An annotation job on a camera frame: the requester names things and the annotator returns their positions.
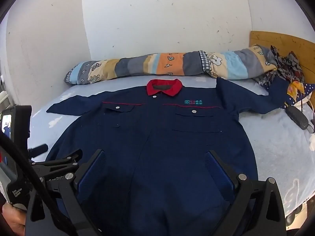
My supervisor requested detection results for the black cable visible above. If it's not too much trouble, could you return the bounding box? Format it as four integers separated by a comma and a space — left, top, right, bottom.
0, 130, 77, 236

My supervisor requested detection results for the light blue cloud bed sheet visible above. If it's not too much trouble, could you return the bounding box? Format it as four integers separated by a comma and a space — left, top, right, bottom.
27, 75, 315, 220

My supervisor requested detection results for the wooden headboard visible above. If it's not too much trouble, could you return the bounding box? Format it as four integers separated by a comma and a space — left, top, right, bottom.
249, 31, 315, 84

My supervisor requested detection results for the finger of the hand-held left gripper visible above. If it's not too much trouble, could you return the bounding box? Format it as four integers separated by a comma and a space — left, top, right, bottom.
28, 144, 49, 157
31, 149, 83, 195

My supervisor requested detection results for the rolled patchwork quilt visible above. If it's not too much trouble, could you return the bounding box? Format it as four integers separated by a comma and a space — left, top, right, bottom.
64, 44, 280, 85

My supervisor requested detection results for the navy dotted yellow cloth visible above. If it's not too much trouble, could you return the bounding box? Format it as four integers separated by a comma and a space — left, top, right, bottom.
284, 81, 315, 109

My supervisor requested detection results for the navy work jacket red collar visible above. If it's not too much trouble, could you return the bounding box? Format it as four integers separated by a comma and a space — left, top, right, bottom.
46, 79, 289, 236

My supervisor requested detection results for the black shoe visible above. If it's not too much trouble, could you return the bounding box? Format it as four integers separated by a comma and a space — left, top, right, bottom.
285, 203, 308, 227

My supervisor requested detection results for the dark floral cloth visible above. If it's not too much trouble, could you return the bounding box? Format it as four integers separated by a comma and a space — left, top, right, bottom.
253, 45, 306, 90

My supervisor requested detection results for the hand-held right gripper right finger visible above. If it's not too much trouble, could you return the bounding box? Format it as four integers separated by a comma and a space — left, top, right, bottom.
205, 149, 287, 236

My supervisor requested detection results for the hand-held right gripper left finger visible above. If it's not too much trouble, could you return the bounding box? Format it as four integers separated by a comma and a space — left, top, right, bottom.
25, 149, 107, 236

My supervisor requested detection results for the person's left hand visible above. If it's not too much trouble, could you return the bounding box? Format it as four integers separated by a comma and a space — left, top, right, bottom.
0, 203, 27, 236

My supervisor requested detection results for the grey glasses case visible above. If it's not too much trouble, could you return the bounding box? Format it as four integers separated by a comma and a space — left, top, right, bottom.
285, 106, 309, 130

